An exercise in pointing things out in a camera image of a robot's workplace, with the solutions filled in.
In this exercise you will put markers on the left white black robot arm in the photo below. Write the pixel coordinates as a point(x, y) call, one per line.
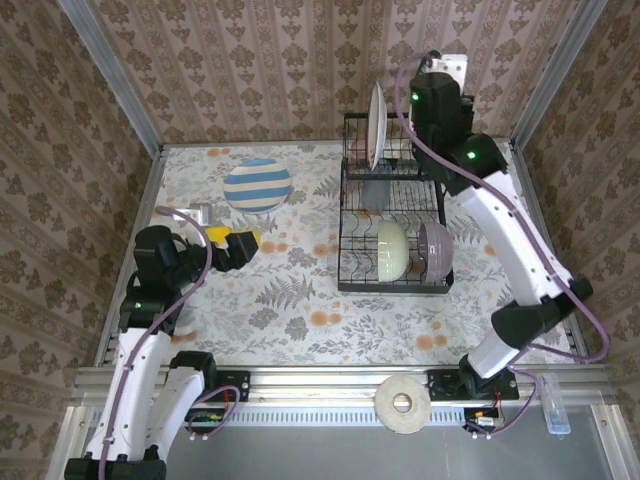
point(135, 380)

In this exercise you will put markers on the white plate orange sunburst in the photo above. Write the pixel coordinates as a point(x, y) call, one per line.
point(376, 125)

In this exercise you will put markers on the clear plastic cup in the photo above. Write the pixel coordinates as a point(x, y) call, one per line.
point(375, 192)

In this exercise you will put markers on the grey tape roll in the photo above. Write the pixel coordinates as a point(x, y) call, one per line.
point(385, 405)

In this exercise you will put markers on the small controller board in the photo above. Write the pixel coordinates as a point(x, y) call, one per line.
point(205, 419)
point(485, 421)

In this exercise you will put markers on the clear plastic box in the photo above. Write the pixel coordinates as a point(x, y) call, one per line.
point(555, 405)

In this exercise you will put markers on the pale green bowl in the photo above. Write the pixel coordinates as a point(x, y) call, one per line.
point(392, 250)

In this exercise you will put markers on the aluminium table side rail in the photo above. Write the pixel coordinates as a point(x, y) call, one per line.
point(145, 200)
point(532, 197)

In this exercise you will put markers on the aluminium frame post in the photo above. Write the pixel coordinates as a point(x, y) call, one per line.
point(114, 75)
point(554, 75)

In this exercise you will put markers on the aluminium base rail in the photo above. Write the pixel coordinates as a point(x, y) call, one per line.
point(325, 382)

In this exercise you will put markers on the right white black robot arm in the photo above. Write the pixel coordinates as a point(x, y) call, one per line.
point(515, 240)

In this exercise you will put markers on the purple bowl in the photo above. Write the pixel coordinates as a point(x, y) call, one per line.
point(436, 250)

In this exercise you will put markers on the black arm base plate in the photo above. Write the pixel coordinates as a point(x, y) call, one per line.
point(442, 385)
point(237, 385)

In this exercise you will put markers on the pink transparent tumbler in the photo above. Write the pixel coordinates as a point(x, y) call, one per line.
point(357, 150)

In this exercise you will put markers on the floral tablecloth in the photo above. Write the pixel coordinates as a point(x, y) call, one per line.
point(300, 325)

